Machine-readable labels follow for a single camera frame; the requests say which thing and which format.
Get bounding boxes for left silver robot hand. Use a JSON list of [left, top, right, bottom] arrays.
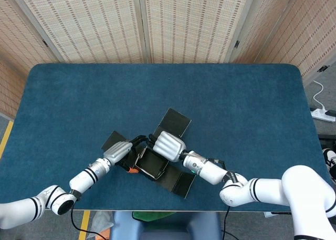
[[103, 134, 149, 174]]

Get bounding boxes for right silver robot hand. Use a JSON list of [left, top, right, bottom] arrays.
[[148, 131, 187, 163]]

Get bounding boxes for black foldable cardboard box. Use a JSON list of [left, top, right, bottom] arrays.
[[101, 108, 196, 200]]

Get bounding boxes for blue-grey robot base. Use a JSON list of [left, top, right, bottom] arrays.
[[109, 211, 223, 240]]

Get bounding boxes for blue felt table cover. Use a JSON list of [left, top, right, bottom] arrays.
[[0, 63, 336, 212]]

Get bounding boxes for green cloth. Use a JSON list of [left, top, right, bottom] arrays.
[[132, 211, 177, 222]]

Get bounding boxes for grey plastic bag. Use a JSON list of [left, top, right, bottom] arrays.
[[86, 211, 115, 239]]

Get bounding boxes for orange packet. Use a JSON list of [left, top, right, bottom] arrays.
[[94, 228, 111, 240]]

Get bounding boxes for woven bamboo screen panel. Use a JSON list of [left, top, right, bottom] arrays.
[[0, 0, 60, 79], [230, 0, 300, 64], [256, 0, 336, 87], [6, 0, 145, 64], [138, 0, 259, 64], [0, 57, 27, 120]]

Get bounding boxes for white power strip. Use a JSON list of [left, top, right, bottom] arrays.
[[310, 107, 336, 123]]

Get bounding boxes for black and white sneaker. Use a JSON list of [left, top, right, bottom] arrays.
[[322, 148, 336, 184]]

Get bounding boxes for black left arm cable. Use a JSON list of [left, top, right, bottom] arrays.
[[69, 196, 108, 240]]

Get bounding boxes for white power cable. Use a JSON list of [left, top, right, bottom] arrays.
[[312, 80, 327, 112]]

